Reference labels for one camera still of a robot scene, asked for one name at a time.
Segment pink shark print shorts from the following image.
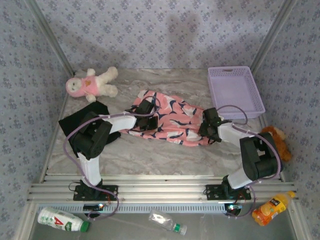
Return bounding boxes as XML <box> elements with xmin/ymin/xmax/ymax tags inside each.
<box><xmin>118</xmin><ymin>89</ymin><xmax>218</xmax><ymax>147</ymax></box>

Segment black shirt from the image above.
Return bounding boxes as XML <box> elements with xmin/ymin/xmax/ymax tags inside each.
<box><xmin>58</xmin><ymin>100</ymin><xmax>122</xmax><ymax>148</ymax></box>

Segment purple plastic basket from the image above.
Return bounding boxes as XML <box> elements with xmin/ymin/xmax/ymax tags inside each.
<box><xmin>207</xmin><ymin>66</ymin><xmax>266</xmax><ymax>120</ymax></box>

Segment pink white plush toy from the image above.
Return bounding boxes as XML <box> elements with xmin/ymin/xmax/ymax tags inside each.
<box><xmin>65</xmin><ymin>66</ymin><xmax>119</xmax><ymax>103</ymax></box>

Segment brown plush monkey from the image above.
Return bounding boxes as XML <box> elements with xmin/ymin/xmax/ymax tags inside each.
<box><xmin>261</xmin><ymin>125</ymin><xmax>293</xmax><ymax>162</ymax></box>

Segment small circuit board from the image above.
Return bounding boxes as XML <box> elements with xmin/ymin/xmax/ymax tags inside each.
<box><xmin>83</xmin><ymin>203</ymin><xmax>105</xmax><ymax>211</ymax></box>
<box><xmin>224</xmin><ymin>203</ymin><xmax>243</xmax><ymax>216</ymax></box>

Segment clear empty plastic bottle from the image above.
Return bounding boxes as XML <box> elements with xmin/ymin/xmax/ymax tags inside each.
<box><xmin>148</xmin><ymin>208</ymin><xmax>188</xmax><ymax>236</ymax></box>

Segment orange juice bottle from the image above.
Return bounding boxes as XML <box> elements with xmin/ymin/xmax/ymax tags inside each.
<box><xmin>251</xmin><ymin>190</ymin><xmax>296</xmax><ymax>227</ymax></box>

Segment white milk bottle green cap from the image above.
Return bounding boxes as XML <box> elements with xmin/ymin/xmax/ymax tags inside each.
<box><xmin>37</xmin><ymin>206</ymin><xmax>91</xmax><ymax>233</ymax></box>

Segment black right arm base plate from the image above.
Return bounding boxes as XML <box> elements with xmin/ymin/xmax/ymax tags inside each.
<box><xmin>205</xmin><ymin>184</ymin><xmax>252</xmax><ymax>201</ymax></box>

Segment aluminium rail frame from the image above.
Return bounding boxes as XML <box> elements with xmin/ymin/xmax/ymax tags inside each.
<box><xmin>26</xmin><ymin>164</ymin><xmax>300</xmax><ymax>202</ymax></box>

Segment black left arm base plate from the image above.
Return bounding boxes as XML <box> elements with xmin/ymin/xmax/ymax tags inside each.
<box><xmin>73</xmin><ymin>184</ymin><xmax>119</xmax><ymax>201</ymax></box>

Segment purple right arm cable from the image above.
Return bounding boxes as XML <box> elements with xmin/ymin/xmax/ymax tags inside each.
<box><xmin>216</xmin><ymin>104</ymin><xmax>284</xmax><ymax>218</ymax></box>

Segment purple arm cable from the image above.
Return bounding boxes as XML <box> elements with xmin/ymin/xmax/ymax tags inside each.
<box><xmin>216</xmin><ymin>104</ymin><xmax>284</xmax><ymax>218</ymax></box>
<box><xmin>63</xmin><ymin>96</ymin><xmax>161</xmax><ymax>222</ymax></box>

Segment grey slotted cable duct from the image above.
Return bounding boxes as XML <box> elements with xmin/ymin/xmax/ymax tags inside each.
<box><xmin>43</xmin><ymin>202</ymin><xmax>227</xmax><ymax>214</ymax></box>

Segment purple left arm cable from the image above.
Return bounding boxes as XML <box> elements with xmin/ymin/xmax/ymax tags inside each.
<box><xmin>63</xmin><ymin>96</ymin><xmax>161</xmax><ymax>222</ymax></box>

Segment aluminium frame post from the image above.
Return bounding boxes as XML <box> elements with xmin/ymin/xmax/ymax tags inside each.
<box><xmin>249</xmin><ymin>0</ymin><xmax>298</xmax><ymax>73</ymax></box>
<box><xmin>24</xmin><ymin>0</ymin><xmax>76</xmax><ymax>76</ymax></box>

